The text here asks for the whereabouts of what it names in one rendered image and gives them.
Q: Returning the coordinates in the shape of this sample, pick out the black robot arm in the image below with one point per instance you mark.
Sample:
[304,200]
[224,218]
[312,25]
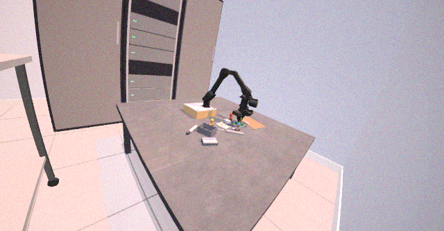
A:
[246,97]

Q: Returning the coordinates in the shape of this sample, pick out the cream inspection card taped down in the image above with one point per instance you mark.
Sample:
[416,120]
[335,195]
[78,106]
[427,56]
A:
[223,125]

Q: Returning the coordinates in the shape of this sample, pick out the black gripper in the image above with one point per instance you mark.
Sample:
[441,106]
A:
[240,112]

